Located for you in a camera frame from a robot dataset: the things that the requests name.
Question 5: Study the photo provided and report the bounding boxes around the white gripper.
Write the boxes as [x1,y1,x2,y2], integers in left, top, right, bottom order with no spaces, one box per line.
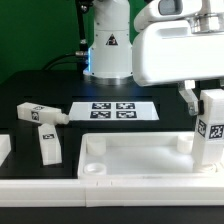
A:
[132,20,224,116]

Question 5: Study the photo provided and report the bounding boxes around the white desk top tray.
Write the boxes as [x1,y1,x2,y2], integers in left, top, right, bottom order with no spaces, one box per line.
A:
[77,132,224,179]

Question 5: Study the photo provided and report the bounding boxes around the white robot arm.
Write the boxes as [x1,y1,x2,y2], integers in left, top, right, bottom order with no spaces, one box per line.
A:
[83,0,224,115]

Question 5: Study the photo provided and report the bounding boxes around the white marker plate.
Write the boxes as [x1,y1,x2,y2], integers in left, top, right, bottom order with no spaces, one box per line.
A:
[69,102,159,121]

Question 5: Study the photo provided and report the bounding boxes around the black cables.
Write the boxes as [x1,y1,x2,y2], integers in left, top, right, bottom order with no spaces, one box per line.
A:
[41,0,90,72]

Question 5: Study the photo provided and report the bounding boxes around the white front rail barrier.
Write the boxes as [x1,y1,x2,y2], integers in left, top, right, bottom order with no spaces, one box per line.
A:
[0,178,224,207]

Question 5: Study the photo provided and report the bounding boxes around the white left rail block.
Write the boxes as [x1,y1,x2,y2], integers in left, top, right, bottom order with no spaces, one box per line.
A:
[0,134,11,166]

